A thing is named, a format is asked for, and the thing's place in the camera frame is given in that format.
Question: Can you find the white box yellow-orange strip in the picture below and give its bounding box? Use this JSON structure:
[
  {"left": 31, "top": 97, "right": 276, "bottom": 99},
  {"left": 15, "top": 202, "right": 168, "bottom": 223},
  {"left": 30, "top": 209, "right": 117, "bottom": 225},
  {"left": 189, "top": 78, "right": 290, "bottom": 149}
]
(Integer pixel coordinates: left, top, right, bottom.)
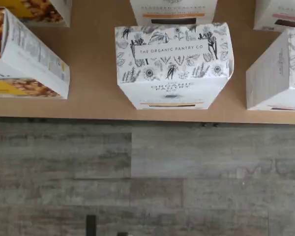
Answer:
[
  {"left": 115, "top": 22, "right": 235, "bottom": 111},
  {"left": 129, "top": 0, "right": 218, "bottom": 26}
]

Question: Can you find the wooden shelf board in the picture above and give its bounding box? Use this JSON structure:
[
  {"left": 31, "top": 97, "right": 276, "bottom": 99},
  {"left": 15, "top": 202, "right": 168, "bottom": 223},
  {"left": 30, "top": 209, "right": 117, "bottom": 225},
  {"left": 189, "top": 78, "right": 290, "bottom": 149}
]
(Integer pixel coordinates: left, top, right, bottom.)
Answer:
[{"left": 0, "top": 0, "right": 295, "bottom": 124}]

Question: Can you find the white yellow granola box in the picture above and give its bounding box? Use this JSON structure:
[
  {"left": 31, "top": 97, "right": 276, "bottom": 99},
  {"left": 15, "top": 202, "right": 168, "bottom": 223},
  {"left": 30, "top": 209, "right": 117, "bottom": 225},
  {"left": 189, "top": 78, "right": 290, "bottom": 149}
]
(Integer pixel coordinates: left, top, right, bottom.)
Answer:
[
  {"left": 21, "top": 0, "right": 72, "bottom": 28},
  {"left": 0, "top": 7, "right": 70, "bottom": 100}
]

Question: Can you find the white box pink strip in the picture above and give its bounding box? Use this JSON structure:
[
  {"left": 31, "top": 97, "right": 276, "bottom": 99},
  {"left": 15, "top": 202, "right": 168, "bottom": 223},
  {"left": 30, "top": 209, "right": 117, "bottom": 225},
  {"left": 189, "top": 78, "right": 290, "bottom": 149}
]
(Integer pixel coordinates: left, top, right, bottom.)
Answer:
[
  {"left": 245, "top": 27, "right": 295, "bottom": 112},
  {"left": 253, "top": 0, "right": 295, "bottom": 31}
]

